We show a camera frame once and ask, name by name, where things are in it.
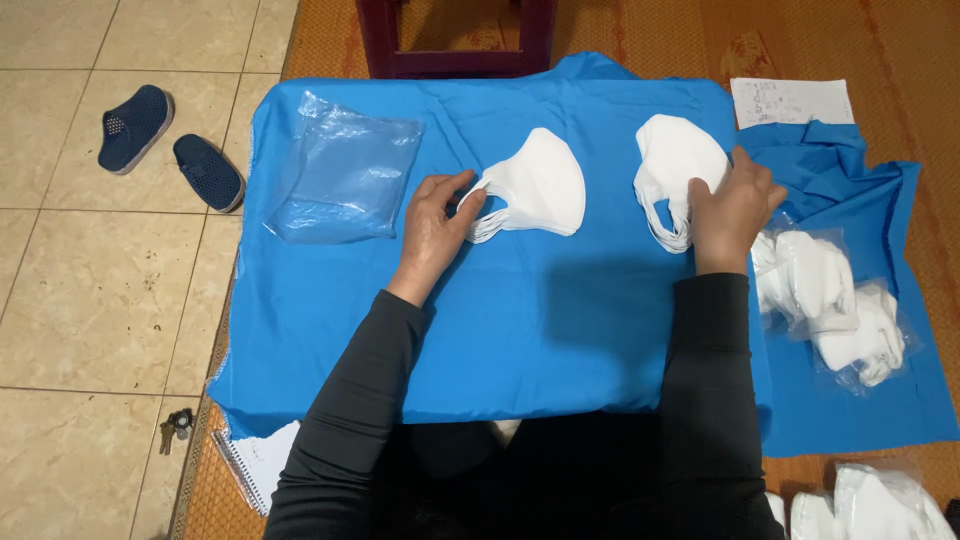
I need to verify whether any person's right hand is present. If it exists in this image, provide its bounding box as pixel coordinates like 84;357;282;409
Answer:
687;145;789;265

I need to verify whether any person's left hand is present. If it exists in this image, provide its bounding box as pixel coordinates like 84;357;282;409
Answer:
405;169;489;264

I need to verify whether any stack of white face masks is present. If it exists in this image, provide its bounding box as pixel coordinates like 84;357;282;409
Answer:
632;114;733;255
456;126;588;246

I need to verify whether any clear packet of white masks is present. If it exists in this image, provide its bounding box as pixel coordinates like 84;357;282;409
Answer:
748;216;861;336
808;279;922;396
787;490;840;540
831;461;959;540

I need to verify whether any pile of clear plastic bags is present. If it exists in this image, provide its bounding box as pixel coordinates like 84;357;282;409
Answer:
262;90;426;246

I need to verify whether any white printed paper sheet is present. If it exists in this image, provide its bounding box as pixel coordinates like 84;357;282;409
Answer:
729;76;857;131

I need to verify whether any blue cloth sheet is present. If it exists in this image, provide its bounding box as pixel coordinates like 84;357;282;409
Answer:
206;51;960;459

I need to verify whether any dark red wooden stool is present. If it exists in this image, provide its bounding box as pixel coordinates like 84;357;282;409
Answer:
355;0;558;81

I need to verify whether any navy blue perforated shoe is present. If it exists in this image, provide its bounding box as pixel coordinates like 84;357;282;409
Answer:
97;84;177;177
172;133;246;215

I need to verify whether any orange woven floor mat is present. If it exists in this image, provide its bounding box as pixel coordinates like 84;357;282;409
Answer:
168;0;960;540

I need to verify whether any person's black clothed lap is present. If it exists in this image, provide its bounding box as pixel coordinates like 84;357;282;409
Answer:
371;416;676;540

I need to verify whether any white spiral notebook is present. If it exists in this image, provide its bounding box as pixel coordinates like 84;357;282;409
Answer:
211;420;302;518

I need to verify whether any bunch of keys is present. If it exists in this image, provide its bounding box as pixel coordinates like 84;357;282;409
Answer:
158;407;195;456

